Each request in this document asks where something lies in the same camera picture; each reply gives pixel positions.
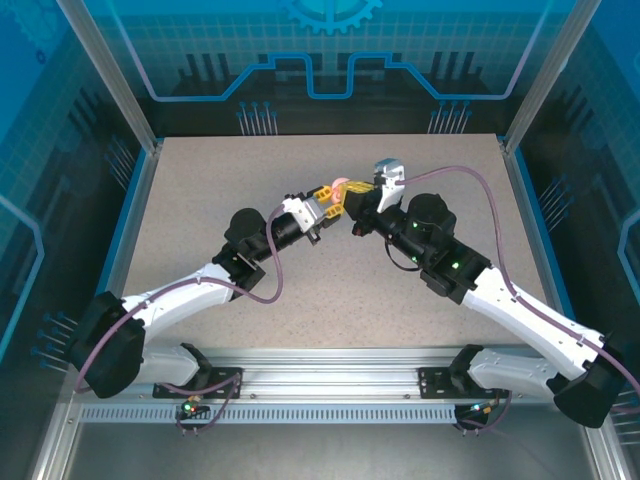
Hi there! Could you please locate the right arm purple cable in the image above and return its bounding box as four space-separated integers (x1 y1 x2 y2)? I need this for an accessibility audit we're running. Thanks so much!
397 166 640 436

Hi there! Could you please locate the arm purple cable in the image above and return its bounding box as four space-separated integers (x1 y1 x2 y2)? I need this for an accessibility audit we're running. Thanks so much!
397 166 640 436
74 204 290 436

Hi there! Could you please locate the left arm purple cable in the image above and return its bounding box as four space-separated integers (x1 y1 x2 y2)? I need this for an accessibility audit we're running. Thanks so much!
74 204 290 436

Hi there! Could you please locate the blue table side trim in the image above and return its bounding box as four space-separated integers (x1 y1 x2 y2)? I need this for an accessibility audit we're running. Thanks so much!
512 149 584 336
92 147 152 301

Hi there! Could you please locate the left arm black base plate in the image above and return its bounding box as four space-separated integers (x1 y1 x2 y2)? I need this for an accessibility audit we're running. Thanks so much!
152 366 246 400

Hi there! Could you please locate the small connector with LED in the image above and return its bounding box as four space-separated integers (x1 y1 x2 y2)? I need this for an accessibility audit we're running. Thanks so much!
174 394 211 420
457 399 501 424

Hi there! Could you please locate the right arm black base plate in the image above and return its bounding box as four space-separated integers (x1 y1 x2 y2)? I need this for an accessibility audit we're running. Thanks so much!
418 366 511 400

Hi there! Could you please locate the aluminium mounting rail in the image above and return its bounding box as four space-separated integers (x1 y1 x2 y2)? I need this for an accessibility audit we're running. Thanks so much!
64 344 601 407

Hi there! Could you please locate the slotted aluminium cable duct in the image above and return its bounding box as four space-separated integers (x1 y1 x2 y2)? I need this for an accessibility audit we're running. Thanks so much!
79 403 509 426

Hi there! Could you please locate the aluminium frame post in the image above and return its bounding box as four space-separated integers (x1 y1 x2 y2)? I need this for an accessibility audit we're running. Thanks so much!
55 0 164 154
503 0 601 154

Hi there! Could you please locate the aluminium table side rail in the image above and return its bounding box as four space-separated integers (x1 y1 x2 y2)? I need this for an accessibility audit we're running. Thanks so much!
107 139 165 301
498 134 556 316

